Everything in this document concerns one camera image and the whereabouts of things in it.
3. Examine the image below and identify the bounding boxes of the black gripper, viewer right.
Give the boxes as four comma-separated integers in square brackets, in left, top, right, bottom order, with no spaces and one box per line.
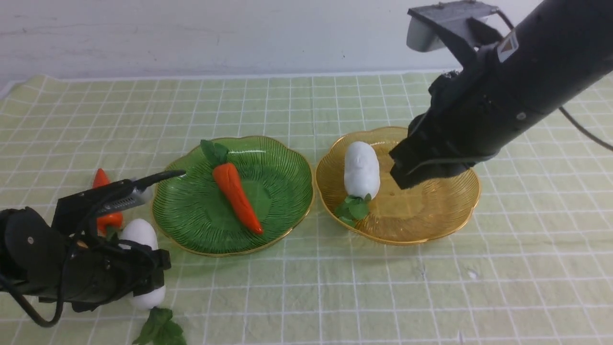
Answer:
[389,67,522,190]

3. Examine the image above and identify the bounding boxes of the black gripper, viewer left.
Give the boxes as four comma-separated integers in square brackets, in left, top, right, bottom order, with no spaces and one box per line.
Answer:
[38,240,171,312]

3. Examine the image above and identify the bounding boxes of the orange toy carrot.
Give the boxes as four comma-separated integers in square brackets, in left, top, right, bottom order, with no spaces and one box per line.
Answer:
[200,139,263,235]
[92,168,124,239]

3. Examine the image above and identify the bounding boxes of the white toy radish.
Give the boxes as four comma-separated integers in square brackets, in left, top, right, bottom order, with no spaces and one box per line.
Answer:
[117,218,187,345]
[334,141,381,228]

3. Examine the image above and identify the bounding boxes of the amber ribbed plastic plate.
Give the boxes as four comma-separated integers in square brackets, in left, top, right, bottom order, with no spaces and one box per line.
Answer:
[315,126,482,245]

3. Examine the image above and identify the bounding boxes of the green ribbed plastic plate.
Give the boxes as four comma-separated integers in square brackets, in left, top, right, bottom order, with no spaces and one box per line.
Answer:
[151,136,315,257]

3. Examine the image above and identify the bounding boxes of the grey wrist camera, viewer left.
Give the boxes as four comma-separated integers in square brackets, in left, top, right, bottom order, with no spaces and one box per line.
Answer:
[52,178,155,236]

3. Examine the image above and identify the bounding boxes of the grey wrist camera, viewer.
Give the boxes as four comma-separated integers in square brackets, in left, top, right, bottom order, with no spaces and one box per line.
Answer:
[52,178,155,236]
[406,0,503,68]

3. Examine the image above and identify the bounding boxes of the black camera cable, viewer left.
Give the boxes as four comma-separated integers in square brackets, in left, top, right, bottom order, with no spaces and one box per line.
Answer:
[0,170,187,328]

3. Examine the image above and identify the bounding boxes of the grey wrist camera, viewer right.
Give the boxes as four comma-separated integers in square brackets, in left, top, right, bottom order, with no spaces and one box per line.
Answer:
[406,0,503,68]

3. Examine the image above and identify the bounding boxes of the black cable, viewer right arm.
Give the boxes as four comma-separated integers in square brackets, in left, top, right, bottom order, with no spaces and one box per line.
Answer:
[558,105,613,153]

